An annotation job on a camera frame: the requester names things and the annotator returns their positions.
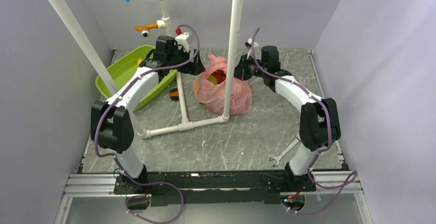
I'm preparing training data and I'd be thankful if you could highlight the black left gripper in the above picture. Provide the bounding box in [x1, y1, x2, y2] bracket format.
[168, 46, 206, 76]

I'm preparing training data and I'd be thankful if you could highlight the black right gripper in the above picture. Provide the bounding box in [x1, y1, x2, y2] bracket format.
[229, 54, 267, 81]

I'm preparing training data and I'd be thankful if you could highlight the pink plastic bag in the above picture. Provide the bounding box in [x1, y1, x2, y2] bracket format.
[193, 54, 252, 115]

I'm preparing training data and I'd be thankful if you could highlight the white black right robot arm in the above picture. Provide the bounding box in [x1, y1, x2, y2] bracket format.
[234, 46, 341, 191]

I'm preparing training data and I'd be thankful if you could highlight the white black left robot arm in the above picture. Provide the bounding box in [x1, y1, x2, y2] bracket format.
[90, 32, 204, 193]

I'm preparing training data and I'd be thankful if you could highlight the red fake fruit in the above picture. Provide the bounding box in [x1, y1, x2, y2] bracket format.
[214, 69, 226, 84]

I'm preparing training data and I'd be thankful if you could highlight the yellow fake corn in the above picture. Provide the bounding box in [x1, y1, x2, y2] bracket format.
[137, 58, 143, 67]

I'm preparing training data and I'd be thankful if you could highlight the yellow fake fruit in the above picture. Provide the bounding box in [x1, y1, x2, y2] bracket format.
[207, 75, 220, 85]

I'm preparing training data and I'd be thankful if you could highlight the orange plastic faucet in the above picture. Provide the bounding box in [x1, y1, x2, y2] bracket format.
[135, 22, 159, 38]

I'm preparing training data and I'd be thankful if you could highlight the orange black brush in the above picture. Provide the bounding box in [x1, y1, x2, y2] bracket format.
[169, 87, 179, 101]

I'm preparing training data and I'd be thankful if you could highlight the green plastic basin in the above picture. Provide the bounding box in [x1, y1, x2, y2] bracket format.
[107, 45, 177, 111]

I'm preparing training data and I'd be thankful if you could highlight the silver wrench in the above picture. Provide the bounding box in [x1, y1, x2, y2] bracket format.
[269, 132, 301, 167]

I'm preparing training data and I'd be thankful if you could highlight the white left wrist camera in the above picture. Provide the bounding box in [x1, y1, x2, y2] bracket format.
[175, 28, 194, 53]

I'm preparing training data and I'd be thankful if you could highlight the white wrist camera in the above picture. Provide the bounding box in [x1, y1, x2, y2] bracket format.
[244, 38, 260, 59]
[175, 28, 194, 53]

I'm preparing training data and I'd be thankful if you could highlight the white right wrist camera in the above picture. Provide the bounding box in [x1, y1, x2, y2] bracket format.
[244, 38, 260, 59]

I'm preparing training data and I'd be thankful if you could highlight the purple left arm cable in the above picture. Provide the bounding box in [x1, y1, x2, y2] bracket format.
[94, 24, 201, 224]

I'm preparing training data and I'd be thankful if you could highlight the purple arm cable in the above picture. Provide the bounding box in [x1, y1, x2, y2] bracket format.
[94, 24, 201, 224]
[250, 27, 359, 216]

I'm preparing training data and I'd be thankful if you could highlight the white PVC pipe frame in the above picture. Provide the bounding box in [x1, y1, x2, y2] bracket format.
[48, 0, 243, 138]

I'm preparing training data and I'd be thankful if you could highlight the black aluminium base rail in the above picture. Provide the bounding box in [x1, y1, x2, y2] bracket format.
[63, 170, 350, 207]

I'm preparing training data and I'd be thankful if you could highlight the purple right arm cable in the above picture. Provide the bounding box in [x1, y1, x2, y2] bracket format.
[250, 27, 359, 216]

